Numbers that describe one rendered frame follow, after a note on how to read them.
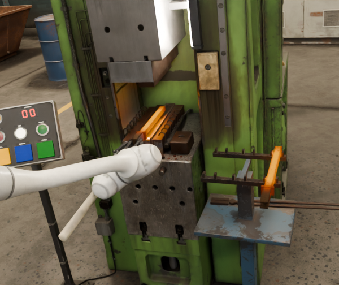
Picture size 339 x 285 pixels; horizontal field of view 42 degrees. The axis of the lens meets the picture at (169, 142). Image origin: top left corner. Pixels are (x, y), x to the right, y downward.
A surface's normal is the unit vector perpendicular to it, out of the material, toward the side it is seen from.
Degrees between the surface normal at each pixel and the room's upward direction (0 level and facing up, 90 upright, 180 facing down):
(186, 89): 90
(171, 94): 90
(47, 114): 60
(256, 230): 0
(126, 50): 90
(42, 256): 0
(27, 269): 0
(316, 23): 90
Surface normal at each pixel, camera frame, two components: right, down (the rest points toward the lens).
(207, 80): -0.27, 0.46
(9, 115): 0.08, -0.08
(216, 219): -0.11, -0.89
